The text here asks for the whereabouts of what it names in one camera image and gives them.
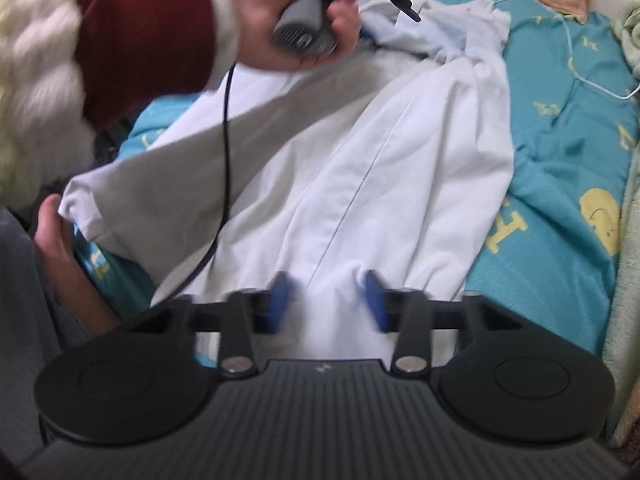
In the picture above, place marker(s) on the teal patterned bed sheet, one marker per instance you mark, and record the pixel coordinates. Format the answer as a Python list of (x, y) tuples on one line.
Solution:
[(560, 160)]

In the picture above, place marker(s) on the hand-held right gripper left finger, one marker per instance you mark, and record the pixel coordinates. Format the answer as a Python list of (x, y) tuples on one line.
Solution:
[(277, 305)]

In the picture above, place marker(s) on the white T-shirt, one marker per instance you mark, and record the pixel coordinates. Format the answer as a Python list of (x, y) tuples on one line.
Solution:
[(325, 160)]

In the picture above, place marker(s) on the pale green fleece blanket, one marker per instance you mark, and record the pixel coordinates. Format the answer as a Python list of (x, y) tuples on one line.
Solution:
[(625, 260)]

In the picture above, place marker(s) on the person's grey clothing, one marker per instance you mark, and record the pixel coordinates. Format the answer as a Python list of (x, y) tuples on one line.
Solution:
[(30, 310)]

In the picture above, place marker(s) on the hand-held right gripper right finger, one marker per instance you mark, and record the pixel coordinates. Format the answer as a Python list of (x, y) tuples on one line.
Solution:
[(375, 300)]

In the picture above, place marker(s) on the person's left forearm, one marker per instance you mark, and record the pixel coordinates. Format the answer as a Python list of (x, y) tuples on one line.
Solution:
[(125, 35)]

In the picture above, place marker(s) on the person's left hand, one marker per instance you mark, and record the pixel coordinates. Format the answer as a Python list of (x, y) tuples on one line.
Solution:
[(260, 5)]

